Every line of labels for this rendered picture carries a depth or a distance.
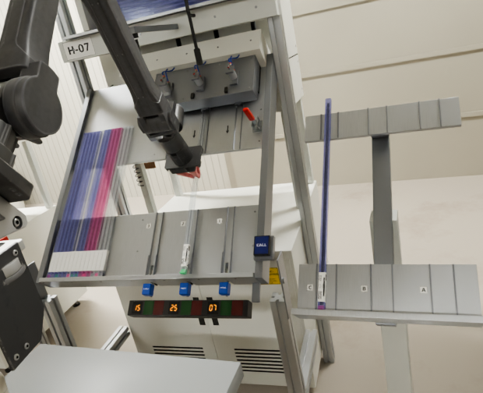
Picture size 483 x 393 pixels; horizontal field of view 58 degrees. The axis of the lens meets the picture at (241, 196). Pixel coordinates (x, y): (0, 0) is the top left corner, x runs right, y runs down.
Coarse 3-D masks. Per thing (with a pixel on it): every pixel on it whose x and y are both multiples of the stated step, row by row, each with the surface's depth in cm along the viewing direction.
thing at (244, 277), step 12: (96, 276) 121; (108, 276) 120; (120, 276) 119; (132, 276) 117; (144, 276) 116; (156, 276) 115; (168, 276) 114; (180, 276) 112; (192, 276) 111; (204, 276) 110; (216, 276) 109; (228, 276) 108; (240, 276) 107; (252, 276) 106
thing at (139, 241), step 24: (120, 216) 130; (144, 216) 127; (168, 216) 124; (216, 216) 119; (240, 216) 116; (120, 240) 126; (144, 240) 124; (168, 240) 121; (192, 240) 118; (216, 240) 116; (240, 240) 113; (120, 264) 123; (144, 264) 120; (168, 264) 118; (192, 264) 115; (216, 264) 113; (240, 264) 111
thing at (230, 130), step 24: (264, 72) 135; (96, 96) 157; (120, 96) 153; (264, 96) 131; (96, 120) 152; (120, 120) 148; (192, 120) 137; (216, 120) 133; (240, 120) 130; (144, 144) 139; (192, 144) 132; (216, 144) 129; (240, 144) 126
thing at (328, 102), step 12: (324, 132) 103; (324, 144) 101; (324, 156) 100; (324, 168) 99; (324, 180) 98; (324, 192) 97; (324, 204) 96; (324, 216) 95; (324, 228) 94; (324, 240) 93; (324, 252) 92; (324, 264) 91
